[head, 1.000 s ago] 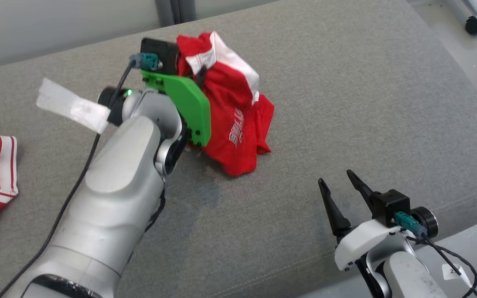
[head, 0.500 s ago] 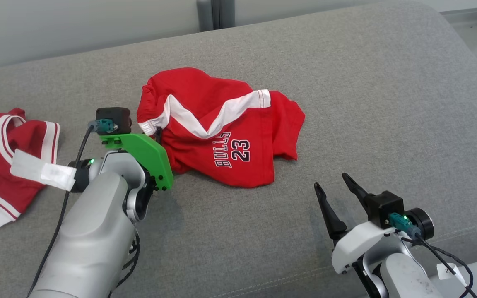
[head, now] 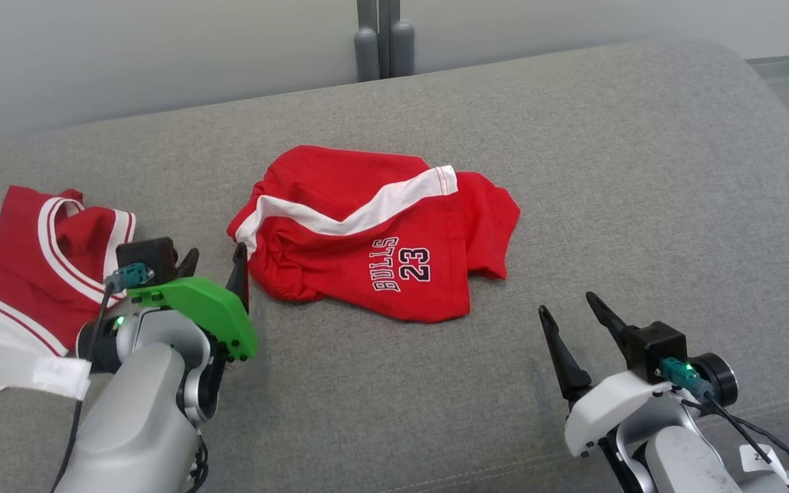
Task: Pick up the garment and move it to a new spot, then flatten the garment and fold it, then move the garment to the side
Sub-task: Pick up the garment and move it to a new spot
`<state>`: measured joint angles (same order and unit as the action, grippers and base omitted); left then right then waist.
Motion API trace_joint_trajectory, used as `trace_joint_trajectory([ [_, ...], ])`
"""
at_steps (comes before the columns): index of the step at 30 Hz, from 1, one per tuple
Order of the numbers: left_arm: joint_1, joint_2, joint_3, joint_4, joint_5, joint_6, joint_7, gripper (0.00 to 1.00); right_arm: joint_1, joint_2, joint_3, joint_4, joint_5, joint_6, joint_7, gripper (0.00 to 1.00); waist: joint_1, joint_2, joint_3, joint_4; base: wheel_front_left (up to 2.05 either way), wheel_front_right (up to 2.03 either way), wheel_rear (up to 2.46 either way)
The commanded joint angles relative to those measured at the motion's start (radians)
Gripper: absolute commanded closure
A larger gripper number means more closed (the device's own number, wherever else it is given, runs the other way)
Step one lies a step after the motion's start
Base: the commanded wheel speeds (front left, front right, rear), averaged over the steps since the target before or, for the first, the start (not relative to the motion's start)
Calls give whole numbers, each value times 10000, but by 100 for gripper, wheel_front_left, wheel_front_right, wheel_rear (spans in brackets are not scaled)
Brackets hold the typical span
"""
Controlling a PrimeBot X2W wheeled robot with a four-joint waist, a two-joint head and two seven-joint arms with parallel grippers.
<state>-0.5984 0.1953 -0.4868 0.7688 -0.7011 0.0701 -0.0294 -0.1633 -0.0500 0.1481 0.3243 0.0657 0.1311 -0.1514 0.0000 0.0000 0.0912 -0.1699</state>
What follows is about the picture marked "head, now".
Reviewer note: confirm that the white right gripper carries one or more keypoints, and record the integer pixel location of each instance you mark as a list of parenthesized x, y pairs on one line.
[(607, 407)]

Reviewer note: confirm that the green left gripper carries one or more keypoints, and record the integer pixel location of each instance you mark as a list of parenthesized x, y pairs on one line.
[(209, 305)]

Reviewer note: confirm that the red Bulls 23 shorts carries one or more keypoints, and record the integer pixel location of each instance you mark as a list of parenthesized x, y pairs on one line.
[(340, 185)]

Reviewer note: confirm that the red and white Bulls jersey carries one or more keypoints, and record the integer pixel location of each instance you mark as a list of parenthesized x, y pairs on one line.
[(18, 274)]

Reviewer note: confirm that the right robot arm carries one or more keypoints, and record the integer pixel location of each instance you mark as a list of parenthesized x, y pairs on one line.
[(682, 459)]

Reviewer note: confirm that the grey fabric sofa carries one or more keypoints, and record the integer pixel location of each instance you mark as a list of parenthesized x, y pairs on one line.
[(572, 205)]

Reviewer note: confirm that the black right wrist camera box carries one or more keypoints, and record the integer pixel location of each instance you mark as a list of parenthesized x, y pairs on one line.
[(655, 346)]

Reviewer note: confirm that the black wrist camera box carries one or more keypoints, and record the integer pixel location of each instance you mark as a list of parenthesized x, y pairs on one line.
[(655, 346), (148, 253)]

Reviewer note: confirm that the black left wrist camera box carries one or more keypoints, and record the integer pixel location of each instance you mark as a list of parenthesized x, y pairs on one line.
[(148, 253)]

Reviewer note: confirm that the grey rounded post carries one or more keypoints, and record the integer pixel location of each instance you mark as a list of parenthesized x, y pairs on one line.
[(402, 48), (367, 55)]

